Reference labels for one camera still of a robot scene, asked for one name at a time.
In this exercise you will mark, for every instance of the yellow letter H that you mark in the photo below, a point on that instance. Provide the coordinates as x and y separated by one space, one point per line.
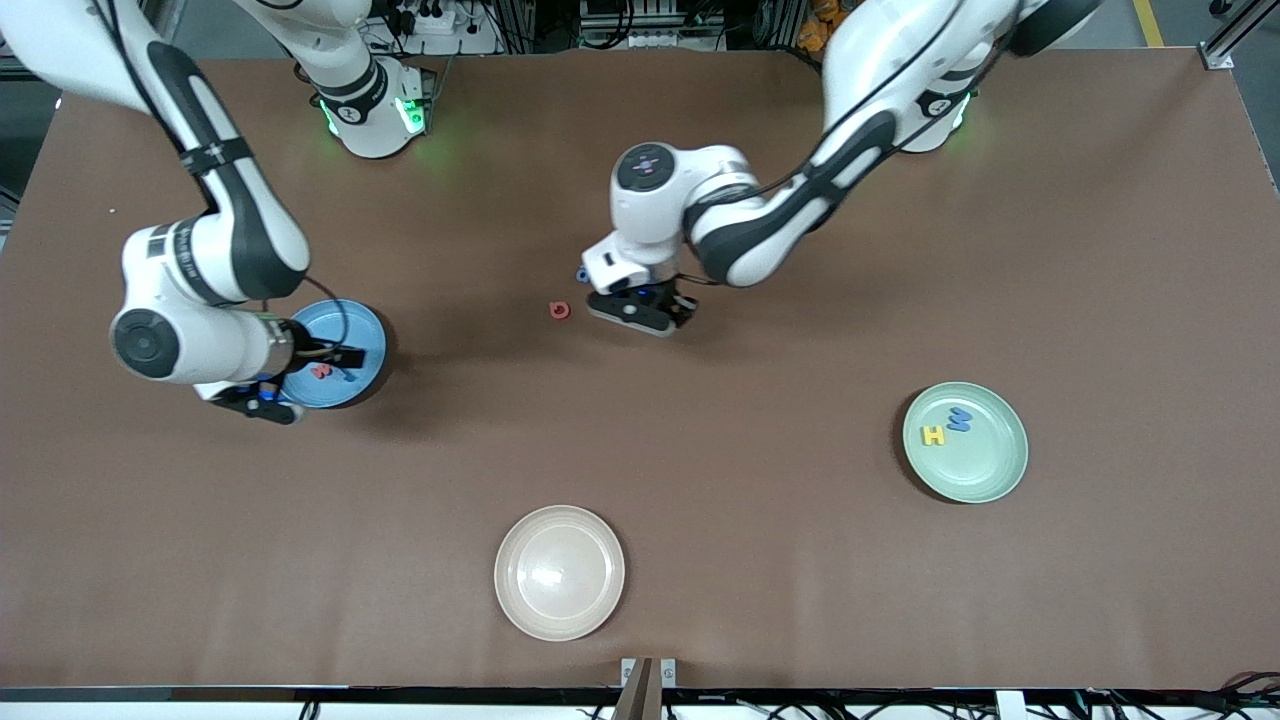
933 435

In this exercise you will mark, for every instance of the blue capital letter W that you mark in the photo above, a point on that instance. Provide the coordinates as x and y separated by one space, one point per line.
960 420

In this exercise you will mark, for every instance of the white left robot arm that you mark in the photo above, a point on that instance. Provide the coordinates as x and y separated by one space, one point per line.
760 230

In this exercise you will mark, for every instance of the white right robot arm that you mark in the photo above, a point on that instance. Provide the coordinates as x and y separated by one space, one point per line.
250 240

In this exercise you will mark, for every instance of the blue plate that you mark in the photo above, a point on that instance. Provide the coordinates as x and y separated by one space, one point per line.
350 325

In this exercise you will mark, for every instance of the pinkish red letter Q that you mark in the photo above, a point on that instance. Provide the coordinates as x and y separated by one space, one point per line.
553 311

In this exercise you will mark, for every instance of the long white power strip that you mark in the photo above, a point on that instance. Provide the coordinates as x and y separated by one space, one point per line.
650 40

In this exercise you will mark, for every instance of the beige plate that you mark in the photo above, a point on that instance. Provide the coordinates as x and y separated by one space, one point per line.
559 573

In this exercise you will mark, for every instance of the orange packaged items pile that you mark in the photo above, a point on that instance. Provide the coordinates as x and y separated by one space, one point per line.
815 35

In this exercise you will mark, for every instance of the white power strip with plugs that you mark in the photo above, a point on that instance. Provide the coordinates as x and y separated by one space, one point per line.
425 18

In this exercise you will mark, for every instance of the pale green plate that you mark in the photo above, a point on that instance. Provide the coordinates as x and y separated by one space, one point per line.
985 460

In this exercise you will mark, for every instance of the small grey metal bracket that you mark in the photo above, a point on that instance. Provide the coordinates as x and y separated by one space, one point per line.
668 672
628 672

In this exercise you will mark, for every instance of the tan camera stand post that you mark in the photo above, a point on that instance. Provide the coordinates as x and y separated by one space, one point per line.
640 695

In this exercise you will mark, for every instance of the aluminium frame profile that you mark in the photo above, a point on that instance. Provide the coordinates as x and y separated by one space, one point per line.
1235 35

